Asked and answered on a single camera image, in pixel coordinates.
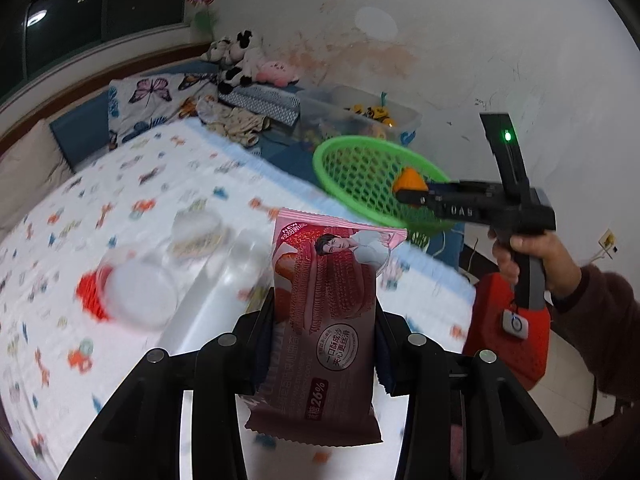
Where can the clear storage bin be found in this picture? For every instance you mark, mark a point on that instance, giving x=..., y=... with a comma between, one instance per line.
x=330, y=105

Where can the dark window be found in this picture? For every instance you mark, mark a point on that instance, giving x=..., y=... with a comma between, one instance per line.
x=100, y=10

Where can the yellow toy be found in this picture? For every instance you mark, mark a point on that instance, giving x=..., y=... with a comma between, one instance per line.
x=372, y=112

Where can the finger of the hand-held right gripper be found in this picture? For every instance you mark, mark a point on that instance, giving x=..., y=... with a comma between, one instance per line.
x=445, y=186
x=417, y=197

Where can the clear plastic container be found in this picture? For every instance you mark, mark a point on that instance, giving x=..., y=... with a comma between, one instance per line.
x=247, y=260

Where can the clear plastic pudding cup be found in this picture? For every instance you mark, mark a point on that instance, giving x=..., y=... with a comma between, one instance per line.
x=197, y=235

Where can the beige pillow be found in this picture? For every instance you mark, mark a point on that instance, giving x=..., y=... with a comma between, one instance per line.
x=25, y=170

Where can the green plastic basket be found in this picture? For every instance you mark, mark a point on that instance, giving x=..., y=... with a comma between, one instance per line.
x=350, y=138

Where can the white printed blanket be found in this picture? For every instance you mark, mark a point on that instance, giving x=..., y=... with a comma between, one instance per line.
x=100, y=195

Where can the crumpled beige clothing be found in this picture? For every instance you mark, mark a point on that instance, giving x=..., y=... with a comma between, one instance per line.
x=235, y=122

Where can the pink plush toy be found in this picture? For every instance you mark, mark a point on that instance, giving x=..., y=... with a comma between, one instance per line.
x=275, y=72

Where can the blue white patterned cloth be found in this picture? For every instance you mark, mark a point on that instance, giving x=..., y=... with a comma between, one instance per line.
x=270, y=102

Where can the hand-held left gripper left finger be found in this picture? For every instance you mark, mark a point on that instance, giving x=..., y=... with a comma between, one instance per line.
x=250, y=340

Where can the red plastic stool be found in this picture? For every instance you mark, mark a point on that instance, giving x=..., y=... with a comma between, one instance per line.
x=495, y=355

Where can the wall socket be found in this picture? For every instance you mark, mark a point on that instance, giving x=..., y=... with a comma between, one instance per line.
x=607, y=241

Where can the black white cow plush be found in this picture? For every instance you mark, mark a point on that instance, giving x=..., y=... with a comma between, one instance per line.
x=242, y=65

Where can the person's right forearm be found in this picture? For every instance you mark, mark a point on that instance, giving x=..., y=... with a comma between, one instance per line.
x=605, y=340

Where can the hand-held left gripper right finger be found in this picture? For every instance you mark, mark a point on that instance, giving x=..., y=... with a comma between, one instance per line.
x=387, y=350

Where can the white hanging tag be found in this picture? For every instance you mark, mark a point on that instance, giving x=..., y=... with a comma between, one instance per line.
x=516, y=325

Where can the butterfly print pillow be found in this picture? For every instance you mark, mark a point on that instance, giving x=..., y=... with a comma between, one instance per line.
x=150, y=105

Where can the red printed cup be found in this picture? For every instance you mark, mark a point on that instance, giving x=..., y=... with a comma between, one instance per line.
x=90, y=295

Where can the blue cushion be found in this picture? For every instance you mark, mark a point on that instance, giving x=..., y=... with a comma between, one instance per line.
x=80, y=135

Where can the pink snack packet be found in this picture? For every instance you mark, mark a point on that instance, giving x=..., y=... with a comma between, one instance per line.
x=325, y=310

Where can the person's right hand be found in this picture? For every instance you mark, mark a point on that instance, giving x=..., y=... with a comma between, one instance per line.
x=560, y=260

